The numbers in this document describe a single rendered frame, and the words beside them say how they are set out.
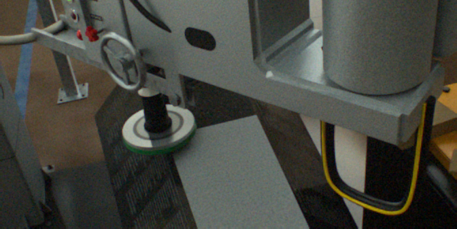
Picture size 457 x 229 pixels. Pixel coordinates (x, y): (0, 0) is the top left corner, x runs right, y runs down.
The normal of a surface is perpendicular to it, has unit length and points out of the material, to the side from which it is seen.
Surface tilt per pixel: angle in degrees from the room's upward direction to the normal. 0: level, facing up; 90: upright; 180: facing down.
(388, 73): 90
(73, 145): 0
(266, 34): 90
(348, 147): 0
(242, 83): 90
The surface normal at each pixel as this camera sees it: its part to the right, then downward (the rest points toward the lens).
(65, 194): -0.11, -0.84
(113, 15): -0.62, 0.48
